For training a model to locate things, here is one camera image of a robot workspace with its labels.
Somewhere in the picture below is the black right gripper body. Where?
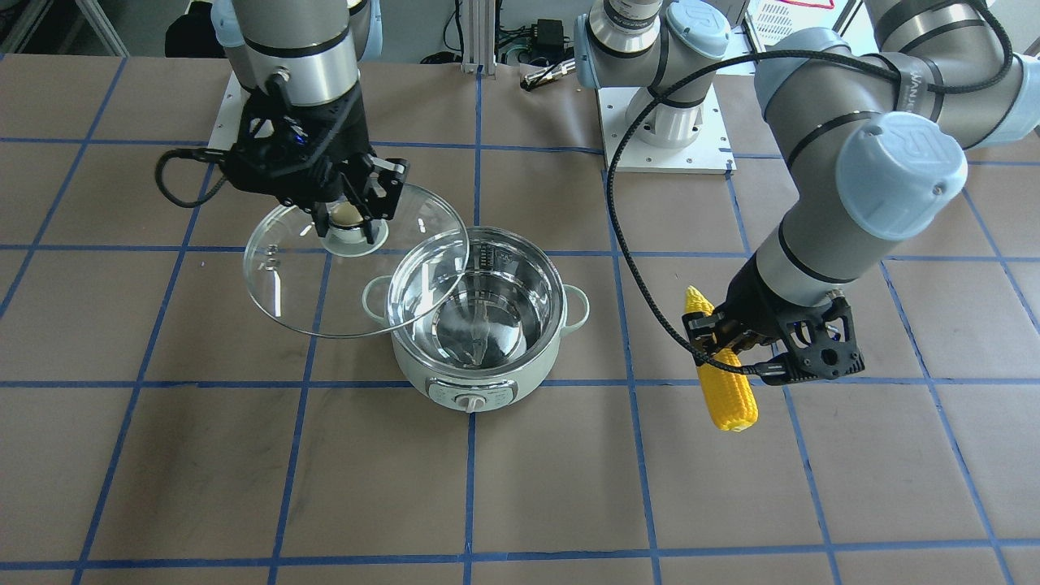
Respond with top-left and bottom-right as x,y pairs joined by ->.
223,83 -> 375,208

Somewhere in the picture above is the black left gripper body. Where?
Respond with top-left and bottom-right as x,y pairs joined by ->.
716,260 -> 830,366

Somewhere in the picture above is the yellow corn cob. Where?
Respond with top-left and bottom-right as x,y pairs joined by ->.
682,286 -> 759,432

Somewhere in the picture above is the glass pot lid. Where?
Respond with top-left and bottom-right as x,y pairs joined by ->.
242,183 -> 470,338

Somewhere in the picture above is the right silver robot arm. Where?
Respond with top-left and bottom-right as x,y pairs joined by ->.
210,1 -> 408,248

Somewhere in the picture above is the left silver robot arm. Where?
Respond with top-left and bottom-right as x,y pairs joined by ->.
575,1 -> 1038,385

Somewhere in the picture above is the black charger on floor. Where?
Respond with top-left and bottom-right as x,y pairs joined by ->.
530,19 -> 567,63

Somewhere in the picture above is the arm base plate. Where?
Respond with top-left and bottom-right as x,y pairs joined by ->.
207,71 -> 249,150
597,88 -> 736,174

